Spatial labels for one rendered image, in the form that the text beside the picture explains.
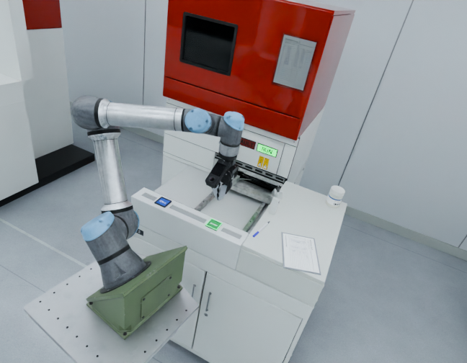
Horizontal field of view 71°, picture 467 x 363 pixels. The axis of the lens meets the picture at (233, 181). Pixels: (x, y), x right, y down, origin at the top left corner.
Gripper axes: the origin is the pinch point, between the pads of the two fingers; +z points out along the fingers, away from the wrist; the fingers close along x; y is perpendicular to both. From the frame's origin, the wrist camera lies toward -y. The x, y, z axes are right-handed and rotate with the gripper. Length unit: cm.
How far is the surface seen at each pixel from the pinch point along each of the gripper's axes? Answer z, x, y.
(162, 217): 18.3, 22.7, -4.1
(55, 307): 29, 30, -55
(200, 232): 17.0, 3.4, -4.0
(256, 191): 23, -3, 50
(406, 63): -41, -57, 207
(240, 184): 23, 8, 50
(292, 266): 13.7, -36.6, -3.3
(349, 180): 73, -51, 207
